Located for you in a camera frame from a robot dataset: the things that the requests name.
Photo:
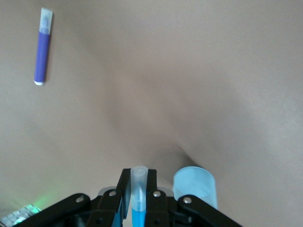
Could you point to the brown table cover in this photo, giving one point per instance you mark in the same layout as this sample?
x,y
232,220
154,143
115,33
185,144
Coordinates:
x,y
165,94

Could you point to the translucent blue cup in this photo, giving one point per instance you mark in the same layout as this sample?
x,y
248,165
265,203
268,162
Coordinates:
x,y
196,184

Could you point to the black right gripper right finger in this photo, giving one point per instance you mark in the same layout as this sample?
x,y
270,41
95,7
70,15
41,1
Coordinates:
x,y
161,210

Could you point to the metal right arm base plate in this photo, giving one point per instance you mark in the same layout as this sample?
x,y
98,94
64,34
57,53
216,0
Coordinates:
x,y
16,215

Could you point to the purple marker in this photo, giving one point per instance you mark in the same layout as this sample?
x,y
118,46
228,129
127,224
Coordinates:
x,y
42,56

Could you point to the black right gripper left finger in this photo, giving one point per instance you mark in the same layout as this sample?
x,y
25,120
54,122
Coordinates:
x,y
111,208

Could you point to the blue marker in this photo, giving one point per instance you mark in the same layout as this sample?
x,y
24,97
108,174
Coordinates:
x,y
139,189

